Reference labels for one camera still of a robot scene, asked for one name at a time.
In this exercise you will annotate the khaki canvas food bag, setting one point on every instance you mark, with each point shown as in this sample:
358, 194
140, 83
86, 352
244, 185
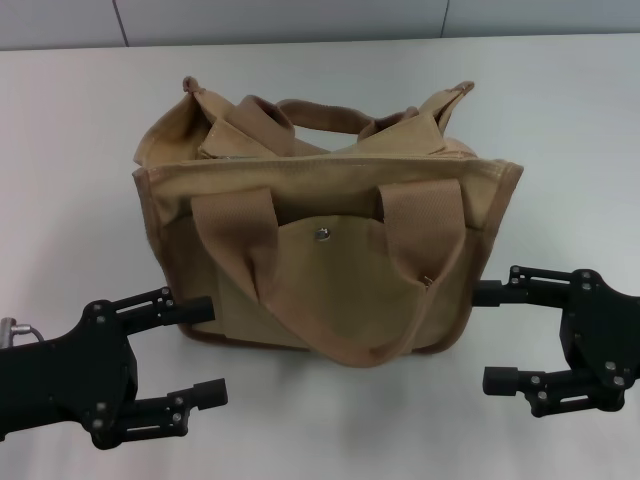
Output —
325, 280

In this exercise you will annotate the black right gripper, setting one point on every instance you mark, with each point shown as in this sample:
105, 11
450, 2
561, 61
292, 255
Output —
605, 340

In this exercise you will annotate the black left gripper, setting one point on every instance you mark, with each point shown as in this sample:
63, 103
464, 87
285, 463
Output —
65, 380

